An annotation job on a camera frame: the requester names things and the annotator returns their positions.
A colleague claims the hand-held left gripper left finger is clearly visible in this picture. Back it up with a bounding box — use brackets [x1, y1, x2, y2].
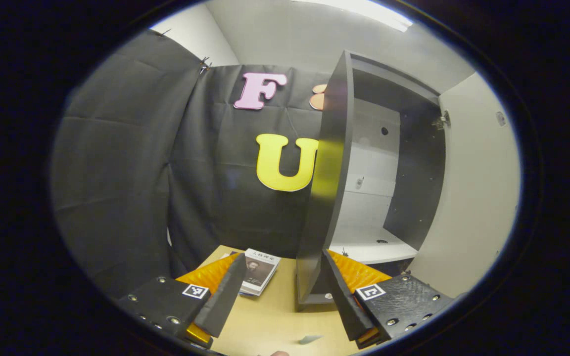
[116, 253, 247, 349]

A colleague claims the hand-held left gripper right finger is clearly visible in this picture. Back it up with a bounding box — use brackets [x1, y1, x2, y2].
[322, 249, 456, 350]

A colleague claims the dark grey cabinet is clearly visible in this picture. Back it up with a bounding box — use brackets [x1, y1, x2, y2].
[295, 49, 448, 306]

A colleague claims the beige cabinet door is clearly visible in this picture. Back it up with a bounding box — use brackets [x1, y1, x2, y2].
[406, 72, 522, 298]

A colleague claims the portrait cover book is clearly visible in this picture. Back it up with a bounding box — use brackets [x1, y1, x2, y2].
[239, 248, 282, 296]

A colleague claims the black backdrop cloth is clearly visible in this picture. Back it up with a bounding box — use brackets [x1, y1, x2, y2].
[50, 29, 336, 298]

